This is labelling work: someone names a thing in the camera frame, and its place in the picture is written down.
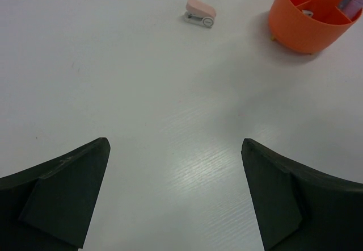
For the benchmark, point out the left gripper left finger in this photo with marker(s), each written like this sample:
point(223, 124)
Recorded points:
point(50, 206)

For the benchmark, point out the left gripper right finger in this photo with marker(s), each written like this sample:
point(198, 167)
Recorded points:
point(298, 207)

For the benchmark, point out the light pink highlighter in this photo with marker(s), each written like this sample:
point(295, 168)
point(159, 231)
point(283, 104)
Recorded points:
point(352, 8)

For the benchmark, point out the grey rectangular eraser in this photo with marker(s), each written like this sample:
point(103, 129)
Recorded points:
point(308, 13)

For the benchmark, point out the orange round divided container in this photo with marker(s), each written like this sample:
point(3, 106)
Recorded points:
point(302, 34)

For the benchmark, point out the pink mini stapler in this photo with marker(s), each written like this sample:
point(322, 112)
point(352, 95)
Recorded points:
point(199, 13)

